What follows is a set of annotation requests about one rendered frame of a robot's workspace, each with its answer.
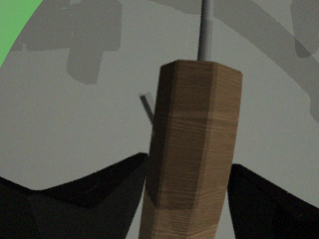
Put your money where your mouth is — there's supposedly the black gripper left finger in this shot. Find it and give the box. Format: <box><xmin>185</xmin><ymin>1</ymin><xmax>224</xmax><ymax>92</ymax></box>
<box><xmin>0</xmin><ymin>152</ymin><xmax>149</xmax><ymax>239</ymax></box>

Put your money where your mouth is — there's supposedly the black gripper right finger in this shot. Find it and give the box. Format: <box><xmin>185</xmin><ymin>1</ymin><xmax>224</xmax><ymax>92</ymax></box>
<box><xmin>227</xmin><ymin>163</ymin><xmax>319</xmax><ymax>239</ymax></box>

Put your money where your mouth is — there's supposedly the wooden-handled tool with grey metal shaft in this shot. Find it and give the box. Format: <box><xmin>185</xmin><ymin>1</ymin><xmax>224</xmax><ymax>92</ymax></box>
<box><xmin>139</xmin><ymin>0</ymin><xmax>243</xmax><ymax>239</ymax></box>

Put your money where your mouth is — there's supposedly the black l-shaped hook tool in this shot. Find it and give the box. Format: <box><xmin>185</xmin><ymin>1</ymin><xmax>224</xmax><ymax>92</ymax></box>
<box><xmin>140</xmin><ymin>96</ymin><xmax>155</xmax><ymax>124</ymax></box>

